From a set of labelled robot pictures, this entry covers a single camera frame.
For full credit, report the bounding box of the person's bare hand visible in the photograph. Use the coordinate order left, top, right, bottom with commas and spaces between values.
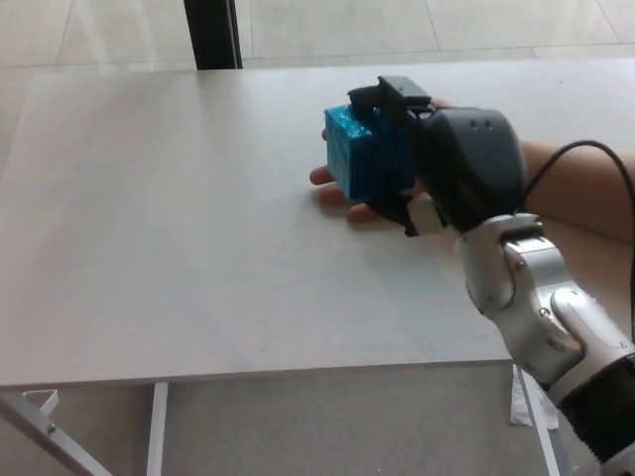
308, 97, 455, 224

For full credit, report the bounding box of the white diagonal table brace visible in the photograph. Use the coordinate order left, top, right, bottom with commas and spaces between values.
0, 389, 113, 476

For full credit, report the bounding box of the white upright table leg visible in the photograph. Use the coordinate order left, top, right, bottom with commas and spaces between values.
146, 382, 170, 476

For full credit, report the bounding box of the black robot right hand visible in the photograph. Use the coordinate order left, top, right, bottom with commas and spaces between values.
346, 74, 528, 238

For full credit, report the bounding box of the blue patterned cube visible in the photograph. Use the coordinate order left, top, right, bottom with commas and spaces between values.
322, 102, 423, 204

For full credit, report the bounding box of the black vertical post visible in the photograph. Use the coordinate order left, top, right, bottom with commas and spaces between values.
182, 0, 244, 70

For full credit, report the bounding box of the person's bare forearm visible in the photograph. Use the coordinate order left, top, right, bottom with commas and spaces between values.
518, 138, 635, 244

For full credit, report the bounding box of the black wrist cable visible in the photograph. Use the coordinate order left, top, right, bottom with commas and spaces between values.
515, 140, 635, 343

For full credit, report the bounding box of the white slanted table leg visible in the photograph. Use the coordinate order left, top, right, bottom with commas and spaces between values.
515, 366, 567, 476

